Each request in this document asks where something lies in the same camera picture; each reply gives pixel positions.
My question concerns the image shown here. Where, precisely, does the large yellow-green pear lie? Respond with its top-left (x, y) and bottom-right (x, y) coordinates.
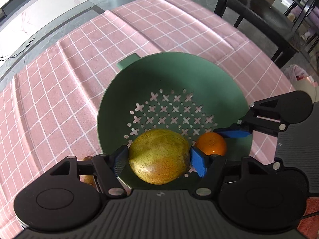
top-left (129, 129), bottom-right (190, 185)

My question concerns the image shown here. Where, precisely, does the brown longan near tomato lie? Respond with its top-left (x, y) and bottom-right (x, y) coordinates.
top-left (80, 156), bottom-right (97, 189)

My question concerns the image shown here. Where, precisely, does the right orange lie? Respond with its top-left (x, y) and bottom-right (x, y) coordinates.
top-left (195, 132), bottom-right (227, 156)

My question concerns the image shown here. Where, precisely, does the white plastic bag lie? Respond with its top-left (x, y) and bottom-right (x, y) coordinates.
top-left (283, 64), bottom-right (318, 98)

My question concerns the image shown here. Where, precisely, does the green colander bowl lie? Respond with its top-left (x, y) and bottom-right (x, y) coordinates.
top-left (97, 52), bottom-right (248, 189)

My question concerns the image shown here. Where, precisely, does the pink checked tablecloth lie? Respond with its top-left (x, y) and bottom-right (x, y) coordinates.
top-left (1, 0), bottom-right (293, 238)

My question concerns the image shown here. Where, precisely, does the black dining chair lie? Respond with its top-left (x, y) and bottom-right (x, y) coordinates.
top-left (214, 0), bottom-right (318, 68)

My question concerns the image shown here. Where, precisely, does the white tv cabinet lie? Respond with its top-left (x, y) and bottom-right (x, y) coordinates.
top-left (1, 0), bottom-right (88, 56)

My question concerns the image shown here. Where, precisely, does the black power cable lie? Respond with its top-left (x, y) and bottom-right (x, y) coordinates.
top-left (0, 37), bottom-right (36, 62)

